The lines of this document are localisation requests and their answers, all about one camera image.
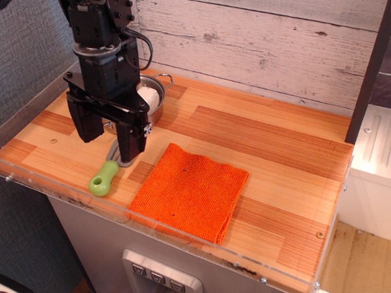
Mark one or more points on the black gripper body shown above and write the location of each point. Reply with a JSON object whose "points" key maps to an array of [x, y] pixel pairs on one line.
{"points": [[108, 77]]}

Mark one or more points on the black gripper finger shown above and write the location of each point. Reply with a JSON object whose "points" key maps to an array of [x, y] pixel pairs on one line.
{"points": [[132, 136], [88, 124]]}

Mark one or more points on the orange knitted cloth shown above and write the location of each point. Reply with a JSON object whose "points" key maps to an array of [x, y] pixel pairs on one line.
{"points": [[189, 195]]}

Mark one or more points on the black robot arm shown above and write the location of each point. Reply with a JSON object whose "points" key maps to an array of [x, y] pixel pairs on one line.
{"points": [[96, 22]]}

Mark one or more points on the white toy food block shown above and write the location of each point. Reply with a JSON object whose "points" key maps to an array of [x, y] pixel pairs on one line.
{"points": [[151, 97]]}

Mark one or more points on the clear acrylic table guard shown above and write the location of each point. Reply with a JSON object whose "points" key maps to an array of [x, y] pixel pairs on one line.
{"points": [[296, 158]]}

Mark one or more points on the grey toy kitchen cabinet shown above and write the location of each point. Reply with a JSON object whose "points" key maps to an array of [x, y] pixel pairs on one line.
{"points": [[100, 244]]}

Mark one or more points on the silver dispenser button panel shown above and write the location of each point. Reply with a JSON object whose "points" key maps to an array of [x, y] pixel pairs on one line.
{"points": [[147, 275]]}

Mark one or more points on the white toy sink unit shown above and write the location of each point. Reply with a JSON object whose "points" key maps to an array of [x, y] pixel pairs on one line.
{"points": [[365, 202]]}

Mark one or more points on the metal pot with handles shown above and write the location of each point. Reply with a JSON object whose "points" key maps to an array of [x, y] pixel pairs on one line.
{"points": [[155, 83]]}

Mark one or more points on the green handled grey spatula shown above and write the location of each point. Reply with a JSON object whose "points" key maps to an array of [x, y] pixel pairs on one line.
{"points": [[100, 184]]}

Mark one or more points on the dark right frame post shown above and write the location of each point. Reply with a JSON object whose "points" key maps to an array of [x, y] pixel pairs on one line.
{"points": [[376, 59]]}

